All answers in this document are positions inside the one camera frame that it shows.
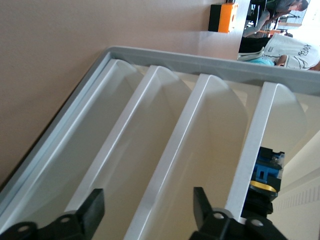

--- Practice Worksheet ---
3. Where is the black and blue switch component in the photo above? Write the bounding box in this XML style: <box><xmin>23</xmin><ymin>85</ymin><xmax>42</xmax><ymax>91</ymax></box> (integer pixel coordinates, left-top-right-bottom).
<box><xmin>246</xmin><ymin>146</ymin><xmax>286</xmax><ymax>221</ymax></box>

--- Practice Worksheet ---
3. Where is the person in grey shirt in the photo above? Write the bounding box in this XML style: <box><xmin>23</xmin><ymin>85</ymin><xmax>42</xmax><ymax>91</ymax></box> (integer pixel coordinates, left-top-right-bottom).
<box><xmin>241</xmin><ymin>0</ymin><xmax>310</xmax><ymax>39</ymax></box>

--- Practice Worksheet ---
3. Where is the person in white t-shirt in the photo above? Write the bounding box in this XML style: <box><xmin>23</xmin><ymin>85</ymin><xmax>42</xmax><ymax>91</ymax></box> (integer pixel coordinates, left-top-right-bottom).
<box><xmin>236</xmin><ymin>33</ymin><xmax>320</xmax><ymax>73</ymax></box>

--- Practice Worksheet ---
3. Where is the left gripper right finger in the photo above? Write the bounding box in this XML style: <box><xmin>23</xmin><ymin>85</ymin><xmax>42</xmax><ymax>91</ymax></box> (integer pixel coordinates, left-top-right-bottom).
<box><xmin>189</xmin><ymin>186</ymin><xmax>289</xmax><ymax>240</ymax></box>

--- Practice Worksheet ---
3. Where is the orange box with black base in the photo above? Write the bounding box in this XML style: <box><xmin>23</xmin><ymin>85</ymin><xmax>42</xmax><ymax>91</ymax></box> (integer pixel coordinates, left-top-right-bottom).
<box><xmin>208</xmin><ymin>1</ymin><xmax>240</xmax><ymax>34</ymax></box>

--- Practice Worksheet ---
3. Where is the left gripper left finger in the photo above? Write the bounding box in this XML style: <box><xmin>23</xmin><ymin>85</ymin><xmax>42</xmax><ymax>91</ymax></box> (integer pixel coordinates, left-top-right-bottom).
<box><xmin>0</xmin><ymin>188</ymin><xmax>106</xmax><ymax>240</ymax></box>

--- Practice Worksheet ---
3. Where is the white plastic drawer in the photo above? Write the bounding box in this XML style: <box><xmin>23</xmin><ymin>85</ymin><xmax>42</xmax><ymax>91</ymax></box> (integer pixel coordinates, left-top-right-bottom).
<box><xmin>123</xmin><ymin>74</ymin><xmax>263</xmax><ymax>240</ymax></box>
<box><xmin>223</xmin><ymin>81</ymin><xmax>308</xmax><ymax>223</ymax></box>
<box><xmin>64</xmin><ymin>65</ymin><xmax>201</xmax><ymax>240</ymax></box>
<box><xmin>0</xmin><ymin>58</ymin><xmax>150</xmax><ymax>240</ymax></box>

